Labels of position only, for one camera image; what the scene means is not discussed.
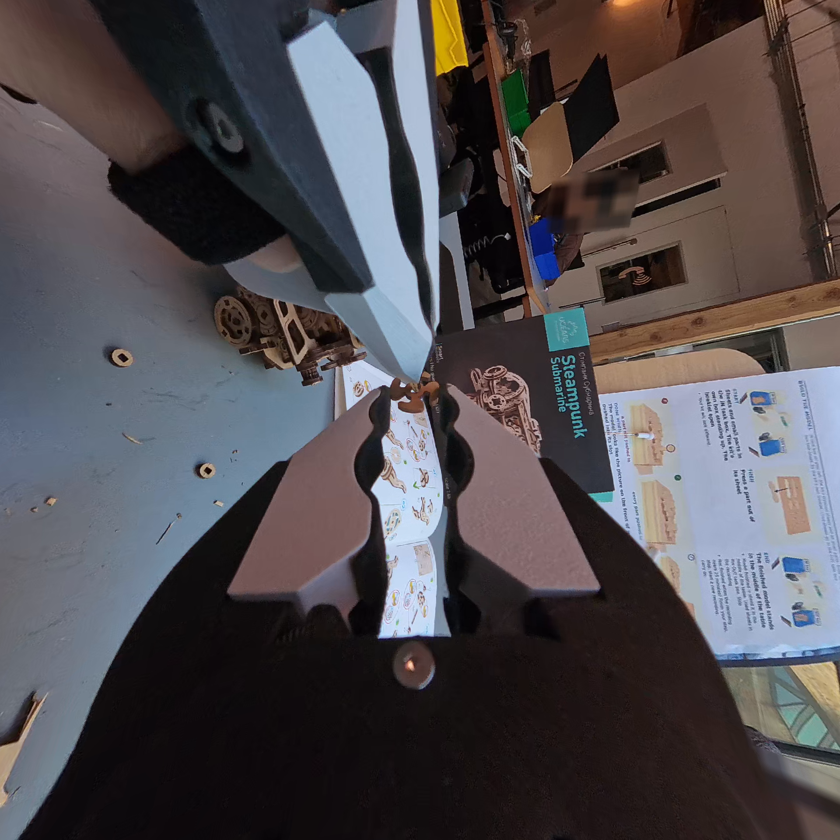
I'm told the black model kit box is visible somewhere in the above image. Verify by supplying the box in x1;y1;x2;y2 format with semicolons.
430;307;616;494

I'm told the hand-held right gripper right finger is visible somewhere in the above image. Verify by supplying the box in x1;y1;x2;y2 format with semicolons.
438;384;601;637

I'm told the wooden submarine model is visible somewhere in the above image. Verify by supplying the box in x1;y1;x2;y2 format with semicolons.
213;285;368;388

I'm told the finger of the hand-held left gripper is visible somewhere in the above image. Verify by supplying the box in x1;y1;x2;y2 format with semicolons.
338;0;442;332
287;18;437;385

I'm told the illustrated instruction booklet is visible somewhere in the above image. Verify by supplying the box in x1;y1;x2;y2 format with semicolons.
333;364;454;639

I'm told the yellow plastic bin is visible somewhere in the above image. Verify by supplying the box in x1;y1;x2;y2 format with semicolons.
430;0;470;76

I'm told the black cloth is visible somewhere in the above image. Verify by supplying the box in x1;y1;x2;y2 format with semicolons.
561;52;621;165

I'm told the instruction poster on wooden board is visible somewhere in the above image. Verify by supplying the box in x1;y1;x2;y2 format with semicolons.
591;348;840;664

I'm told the small wooden propeller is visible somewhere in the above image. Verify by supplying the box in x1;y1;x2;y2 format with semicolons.
390;373;441;416

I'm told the person's left hand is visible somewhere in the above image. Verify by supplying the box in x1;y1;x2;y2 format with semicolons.
0;0;194;172

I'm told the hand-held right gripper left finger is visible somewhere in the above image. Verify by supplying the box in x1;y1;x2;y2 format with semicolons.
228;387;395;637

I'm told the blue plastic bin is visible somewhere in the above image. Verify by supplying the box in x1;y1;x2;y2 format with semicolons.
528;217;565;284

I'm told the wooden board with white stand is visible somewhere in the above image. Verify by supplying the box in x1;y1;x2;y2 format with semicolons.
512;101;575;194

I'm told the slotted wooden lever piece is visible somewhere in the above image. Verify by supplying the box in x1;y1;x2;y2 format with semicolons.
0;692;48;808

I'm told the long wooden table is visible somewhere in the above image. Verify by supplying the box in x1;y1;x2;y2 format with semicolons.
482;0;552;316

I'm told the green plastic bin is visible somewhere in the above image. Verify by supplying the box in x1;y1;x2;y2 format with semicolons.
500;66;531;132

